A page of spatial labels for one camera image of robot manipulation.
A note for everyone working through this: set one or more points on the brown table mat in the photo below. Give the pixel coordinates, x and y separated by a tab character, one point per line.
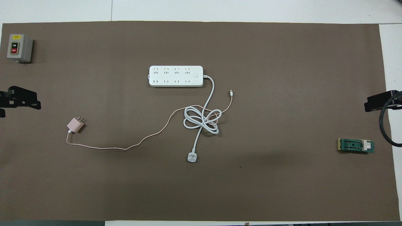
125	188

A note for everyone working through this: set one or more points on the green knife switch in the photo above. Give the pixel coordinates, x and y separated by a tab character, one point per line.
355	146

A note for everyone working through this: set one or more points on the grey push-button switch box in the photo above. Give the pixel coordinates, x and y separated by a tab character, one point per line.
22	50

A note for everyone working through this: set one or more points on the pink charger adapter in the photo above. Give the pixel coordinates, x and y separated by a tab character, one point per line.
75	125

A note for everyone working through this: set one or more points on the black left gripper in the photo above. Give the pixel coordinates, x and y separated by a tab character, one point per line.
20	98

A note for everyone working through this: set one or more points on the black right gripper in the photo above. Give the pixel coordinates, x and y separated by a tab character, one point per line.
389	100

